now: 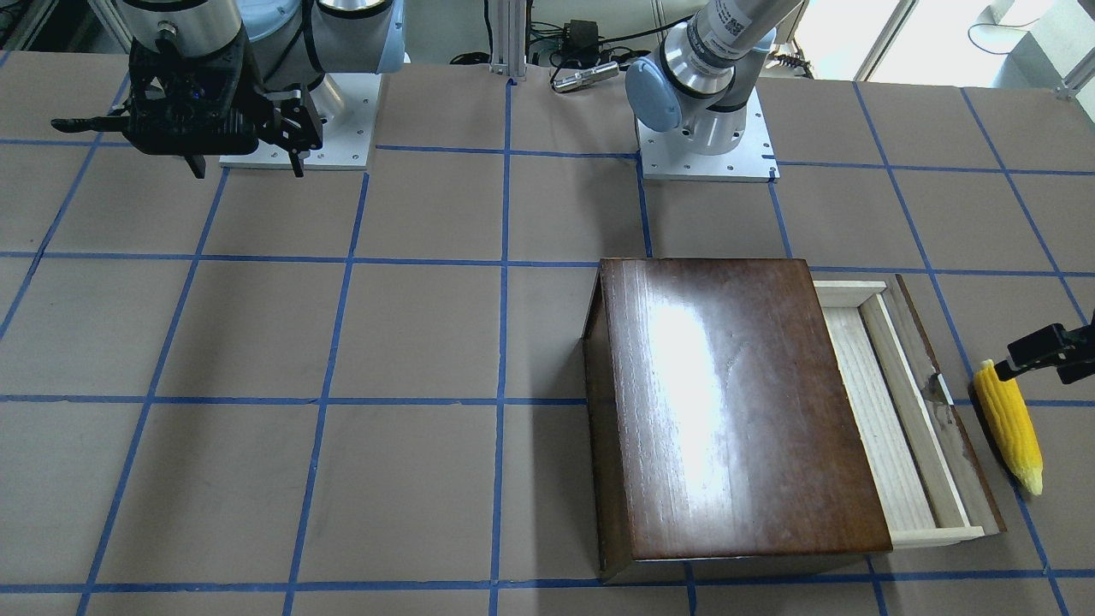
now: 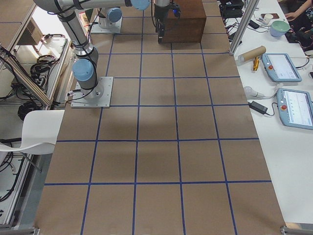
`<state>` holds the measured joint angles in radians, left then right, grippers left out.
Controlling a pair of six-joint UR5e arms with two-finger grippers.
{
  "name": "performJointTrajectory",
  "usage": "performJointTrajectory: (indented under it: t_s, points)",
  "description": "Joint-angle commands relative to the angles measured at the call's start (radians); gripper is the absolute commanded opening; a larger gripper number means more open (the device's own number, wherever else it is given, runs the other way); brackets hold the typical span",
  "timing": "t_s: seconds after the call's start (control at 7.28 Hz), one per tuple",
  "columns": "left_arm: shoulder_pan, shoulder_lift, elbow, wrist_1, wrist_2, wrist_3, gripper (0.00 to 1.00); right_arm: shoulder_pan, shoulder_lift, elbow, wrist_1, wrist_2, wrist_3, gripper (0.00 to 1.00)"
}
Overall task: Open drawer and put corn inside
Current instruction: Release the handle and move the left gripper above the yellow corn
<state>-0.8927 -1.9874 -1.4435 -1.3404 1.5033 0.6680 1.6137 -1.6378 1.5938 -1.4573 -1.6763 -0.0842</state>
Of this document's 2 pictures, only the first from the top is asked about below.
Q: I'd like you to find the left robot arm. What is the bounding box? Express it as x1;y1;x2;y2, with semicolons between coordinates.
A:
624;1;1092;383

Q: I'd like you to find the aluminium frame post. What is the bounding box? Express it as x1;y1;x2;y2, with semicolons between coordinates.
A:
482;1;530;83

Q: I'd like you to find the dark wooden drawer cabinet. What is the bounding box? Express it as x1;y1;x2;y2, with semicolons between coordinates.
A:
583;258;894;584

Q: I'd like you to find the black power adapter box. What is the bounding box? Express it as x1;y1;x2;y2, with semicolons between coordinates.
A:
560;19;600;54

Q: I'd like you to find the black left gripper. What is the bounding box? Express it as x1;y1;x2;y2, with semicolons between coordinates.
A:
994;313;1095;383

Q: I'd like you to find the light wood drawer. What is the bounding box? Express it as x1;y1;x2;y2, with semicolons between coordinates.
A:
814;275;1008;549

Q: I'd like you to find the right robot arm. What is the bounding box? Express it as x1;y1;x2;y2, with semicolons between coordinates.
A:
51;1;406;178

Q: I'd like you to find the silver cylindrical tool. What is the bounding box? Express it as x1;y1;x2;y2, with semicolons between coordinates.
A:
550;62;619;94

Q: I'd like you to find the yellow toy corn cob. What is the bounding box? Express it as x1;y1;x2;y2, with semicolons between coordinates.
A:
973;359;1045;496

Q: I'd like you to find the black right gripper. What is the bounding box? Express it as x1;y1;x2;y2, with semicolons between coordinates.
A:
50;34;323;179

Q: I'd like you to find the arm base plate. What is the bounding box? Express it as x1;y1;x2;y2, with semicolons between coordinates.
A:
627;86;781;182
220;73;382;171

